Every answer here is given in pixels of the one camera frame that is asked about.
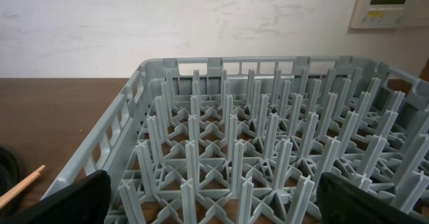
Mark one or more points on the black round tray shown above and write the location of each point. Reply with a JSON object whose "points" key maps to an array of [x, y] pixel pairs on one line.
{"points": [[11, 174]]}

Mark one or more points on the wooden chopstick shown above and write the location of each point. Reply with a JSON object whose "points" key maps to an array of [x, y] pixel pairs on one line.
{"points": [[21, 186]]}

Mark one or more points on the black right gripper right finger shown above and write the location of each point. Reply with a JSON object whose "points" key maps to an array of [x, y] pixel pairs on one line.
{"points": [[340, 202]]}

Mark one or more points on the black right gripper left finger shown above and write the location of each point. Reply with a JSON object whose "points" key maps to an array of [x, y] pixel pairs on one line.
{"points": [[85, 201]]}

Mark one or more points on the white wall control panel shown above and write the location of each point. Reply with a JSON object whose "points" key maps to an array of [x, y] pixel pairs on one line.
{"points": [[389, 14]]}

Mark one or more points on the grey plastic dishwasher rack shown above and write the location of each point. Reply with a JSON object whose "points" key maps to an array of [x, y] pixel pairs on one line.
{"points": [[241, 140]]}

